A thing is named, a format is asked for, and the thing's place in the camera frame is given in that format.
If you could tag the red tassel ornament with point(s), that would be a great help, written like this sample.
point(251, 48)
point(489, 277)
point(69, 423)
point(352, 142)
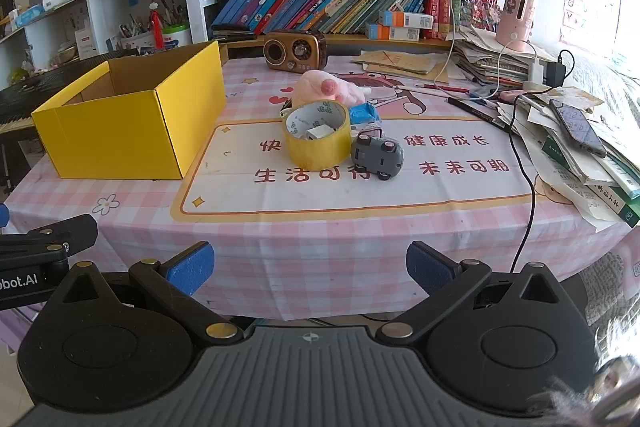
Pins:
point(158, 29)

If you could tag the red pen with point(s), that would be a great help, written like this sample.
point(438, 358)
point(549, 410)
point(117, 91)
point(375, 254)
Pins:
point(440, 87)

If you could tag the white tissue pack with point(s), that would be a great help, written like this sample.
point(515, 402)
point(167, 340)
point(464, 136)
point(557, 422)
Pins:
point(57, 0)

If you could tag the pink desk fan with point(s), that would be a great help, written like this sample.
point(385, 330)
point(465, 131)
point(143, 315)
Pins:
point(515, 17)

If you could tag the black power adapter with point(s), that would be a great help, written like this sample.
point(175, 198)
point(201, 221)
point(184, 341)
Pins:
point(556, 72)

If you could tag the yellow cardboard box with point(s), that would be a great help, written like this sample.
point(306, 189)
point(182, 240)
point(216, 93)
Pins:
point(110, 137)

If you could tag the white power adapter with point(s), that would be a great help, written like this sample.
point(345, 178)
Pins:
point(535, 74)

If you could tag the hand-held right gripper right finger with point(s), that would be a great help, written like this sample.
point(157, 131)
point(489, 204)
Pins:
point(426, 267)

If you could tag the white and green cup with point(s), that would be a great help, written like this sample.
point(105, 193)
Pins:
point(176, 37)

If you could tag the black case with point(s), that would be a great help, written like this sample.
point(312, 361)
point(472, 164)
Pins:
point(234, 33)

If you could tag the brown retro radio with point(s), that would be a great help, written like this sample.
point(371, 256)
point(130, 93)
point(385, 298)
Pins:
point(295, 52)

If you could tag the stack of papers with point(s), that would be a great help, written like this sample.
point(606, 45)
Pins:
point(490, 57)

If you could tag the yellow tape roll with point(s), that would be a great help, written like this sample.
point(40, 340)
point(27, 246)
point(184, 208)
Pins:
point(315, 155)

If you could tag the colourful paper ornament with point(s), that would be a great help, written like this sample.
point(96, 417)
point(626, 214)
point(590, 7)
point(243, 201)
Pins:
point(480, 13)

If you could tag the grey fluffy cloth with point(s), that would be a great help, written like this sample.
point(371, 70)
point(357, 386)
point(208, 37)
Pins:
point(565, 399)

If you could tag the black electronic keyboard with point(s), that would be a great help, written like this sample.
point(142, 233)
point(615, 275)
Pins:
point(30, 92)

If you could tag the pen holder with brushes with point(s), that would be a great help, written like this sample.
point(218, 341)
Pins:
point(137, 38)

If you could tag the black smartphone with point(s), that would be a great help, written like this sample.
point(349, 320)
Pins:
point(577, 127)

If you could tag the brown kraft envelopes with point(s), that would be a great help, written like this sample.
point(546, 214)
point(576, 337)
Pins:
point(395, 63)

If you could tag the pile of papers and books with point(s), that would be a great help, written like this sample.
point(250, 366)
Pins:
point(565, 167)

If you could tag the blue tissue pack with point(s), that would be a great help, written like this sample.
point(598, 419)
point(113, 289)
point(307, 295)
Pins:
point(30, 16)

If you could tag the black marker pen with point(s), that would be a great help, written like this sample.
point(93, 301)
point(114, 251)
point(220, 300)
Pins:
point(475, 111)

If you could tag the white charger plug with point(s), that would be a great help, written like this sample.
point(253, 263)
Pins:
point(320, 133)

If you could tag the pink checked desktop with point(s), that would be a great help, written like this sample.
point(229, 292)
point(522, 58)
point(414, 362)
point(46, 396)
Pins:
point(350, 247)

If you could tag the blue packet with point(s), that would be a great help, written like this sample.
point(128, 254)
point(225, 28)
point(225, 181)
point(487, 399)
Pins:
point(364, 113)

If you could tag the white box red label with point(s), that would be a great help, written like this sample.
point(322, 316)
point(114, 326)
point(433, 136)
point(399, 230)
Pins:
point(87, 43)

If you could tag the green book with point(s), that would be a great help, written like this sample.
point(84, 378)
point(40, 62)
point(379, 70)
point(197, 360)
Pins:
point(617, 207)

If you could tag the pink plush paw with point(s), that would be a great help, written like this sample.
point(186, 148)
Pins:
point(320, 87)

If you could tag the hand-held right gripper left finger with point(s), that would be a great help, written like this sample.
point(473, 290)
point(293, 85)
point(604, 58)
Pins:
point(192, 266)

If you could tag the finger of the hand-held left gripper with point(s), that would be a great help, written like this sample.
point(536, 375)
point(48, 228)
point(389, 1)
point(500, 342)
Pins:
point(3, 214)
point(60, 229)

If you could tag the grey toy car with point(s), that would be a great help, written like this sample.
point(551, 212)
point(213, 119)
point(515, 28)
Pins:
point(375, 154)

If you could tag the row of colourful books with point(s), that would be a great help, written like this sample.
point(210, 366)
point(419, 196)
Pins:
point(310, 2)

